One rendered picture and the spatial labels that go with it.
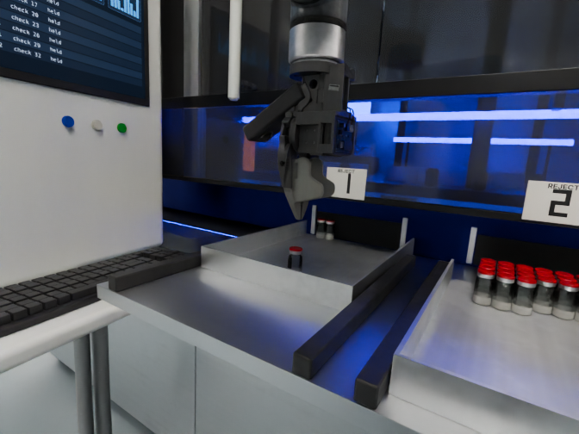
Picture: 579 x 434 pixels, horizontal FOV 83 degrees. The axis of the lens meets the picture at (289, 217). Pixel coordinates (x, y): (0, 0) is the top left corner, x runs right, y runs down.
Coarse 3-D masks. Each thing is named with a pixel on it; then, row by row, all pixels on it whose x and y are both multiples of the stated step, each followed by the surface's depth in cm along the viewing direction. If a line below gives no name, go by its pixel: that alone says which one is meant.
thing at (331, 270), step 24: (240, 240) 61; (264, 240) 67; (288, 240) 74; (312, 240) 75; (336, 240) 76; (216, 264) 52; (240, 264) 49; (264, 264) 47; (312, 264) 58; (336, 264) 58; (360, 264) 59; (384, 264) 51; (288, 288) 45; (312, 288) 43; (336, 288) 41; (360, 288) 42
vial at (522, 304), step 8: (520, 280) 42; (528, 280) 42; (520, 288) 42; (528, 288) 41; (520, 296) 42; (528, 296) 41; (512, 304) 43; (520, 304) 42; (528, 304) 41; (520, 312) 42; (528, 312) 42
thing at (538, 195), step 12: (528, 192) 50; (540, 192) 50; (576, 192) 47; (528, 204) 50; (540, 204) 50; (576, 204) 47; (528, 216) 51; (540, 216) 50; (552, 216) 49; (576, 216) 48
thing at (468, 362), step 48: (432, 336) 36; (480, 336) 36; (528, 336) 37; (576, 336) 37; (432, 384) 25; (480, 384) 23; (528, 384) 28; (576, 384) 29; (528, 432) 22; (576, 432) 20
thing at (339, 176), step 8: (328, 168) 68; (336, 168) 67; (344, 168) 66; (328, 176) 68; (336, 176) 67; (344, 176) 66; (352, 176) 65; (360, 176) 64; (336, 184) 67; (344, 184) 66; (352, 184) 65; (360, 184) 64; (336, 192) 67; (344, 192) 66; (352, 192) 66; (360, 192) 65
